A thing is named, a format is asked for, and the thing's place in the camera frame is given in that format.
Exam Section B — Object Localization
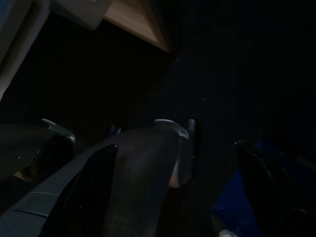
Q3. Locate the dark blue floor mat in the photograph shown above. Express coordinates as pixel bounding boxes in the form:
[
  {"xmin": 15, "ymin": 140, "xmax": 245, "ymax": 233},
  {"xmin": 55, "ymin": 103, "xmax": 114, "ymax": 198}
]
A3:
[{"xmin": 0, "ymin": 19, "xmax": 316, "ymax": 237}]

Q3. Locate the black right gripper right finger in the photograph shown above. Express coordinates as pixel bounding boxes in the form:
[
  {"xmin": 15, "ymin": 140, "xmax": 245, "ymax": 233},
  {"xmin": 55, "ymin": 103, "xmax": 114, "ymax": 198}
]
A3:
[{"xmin": 234, "ymin": 141, "xmax": 316, "ymax": 237}]

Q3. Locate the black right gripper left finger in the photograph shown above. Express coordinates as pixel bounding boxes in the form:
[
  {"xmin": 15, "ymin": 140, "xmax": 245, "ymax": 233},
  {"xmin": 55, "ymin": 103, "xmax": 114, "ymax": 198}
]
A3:
[{"xmin": 0, "ymin": 144, "xmax": 119, "ymax": 237}]

